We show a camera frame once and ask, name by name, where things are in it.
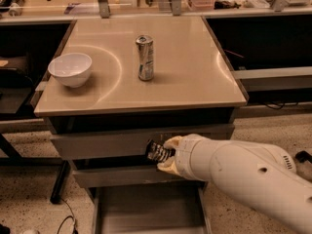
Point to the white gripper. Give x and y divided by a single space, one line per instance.
185 157

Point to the black rxbar chocolate wrapper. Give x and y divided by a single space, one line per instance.
157 152

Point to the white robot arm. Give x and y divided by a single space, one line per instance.
257 175

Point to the grey middle drawer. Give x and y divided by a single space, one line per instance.
118 176

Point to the grey top drawer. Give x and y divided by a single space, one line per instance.
106 144

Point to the grey open bottom drawer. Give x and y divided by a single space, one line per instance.
159 208

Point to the grey drawer cabinet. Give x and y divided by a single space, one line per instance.
192 83

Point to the silver energy drink can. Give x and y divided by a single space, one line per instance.
144 45

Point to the black table leg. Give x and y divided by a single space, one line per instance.
62 173

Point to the black chair base leg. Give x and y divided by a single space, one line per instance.
303 156

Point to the white ceramic bowl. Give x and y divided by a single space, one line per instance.
71 70

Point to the grey metal post left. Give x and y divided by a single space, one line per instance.
104 11

